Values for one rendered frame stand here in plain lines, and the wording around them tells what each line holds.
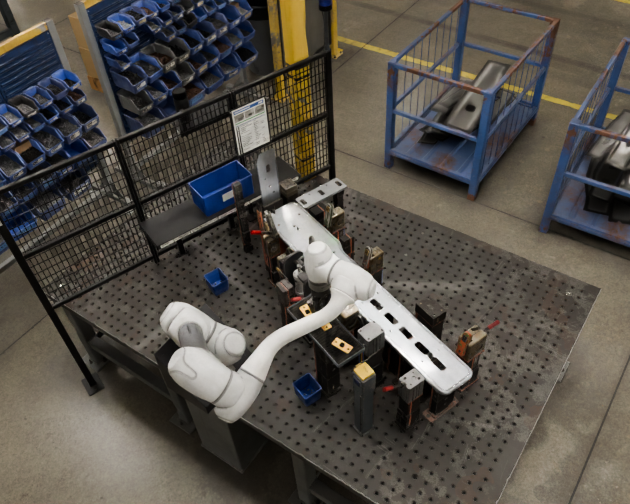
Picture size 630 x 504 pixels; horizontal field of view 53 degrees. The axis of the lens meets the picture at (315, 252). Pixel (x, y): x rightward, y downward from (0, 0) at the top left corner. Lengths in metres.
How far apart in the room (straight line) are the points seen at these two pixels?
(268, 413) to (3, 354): 2.13
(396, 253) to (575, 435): 1.41
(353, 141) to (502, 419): 3.13
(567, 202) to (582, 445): 1.81
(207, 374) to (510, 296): 1.82
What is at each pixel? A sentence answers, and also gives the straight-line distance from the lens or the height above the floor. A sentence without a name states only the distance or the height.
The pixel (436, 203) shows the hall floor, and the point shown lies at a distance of 4.92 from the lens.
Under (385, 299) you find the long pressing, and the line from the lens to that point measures 2.96.
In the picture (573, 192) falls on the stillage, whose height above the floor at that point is 0.16.
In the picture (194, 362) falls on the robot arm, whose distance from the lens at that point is 2.18.
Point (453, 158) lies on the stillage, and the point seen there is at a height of 0.16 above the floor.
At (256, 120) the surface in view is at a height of 1.32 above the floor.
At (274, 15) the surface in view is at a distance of 5.67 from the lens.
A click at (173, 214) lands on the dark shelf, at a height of 1.03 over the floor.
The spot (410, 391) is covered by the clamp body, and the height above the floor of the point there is 1.04.
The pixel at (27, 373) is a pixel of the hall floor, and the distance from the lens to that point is 4.41.
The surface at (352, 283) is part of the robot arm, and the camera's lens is 2.23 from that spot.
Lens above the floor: 3.30
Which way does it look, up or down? 47 degrees down
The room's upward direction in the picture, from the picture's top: 4 degrees counter-clockwise
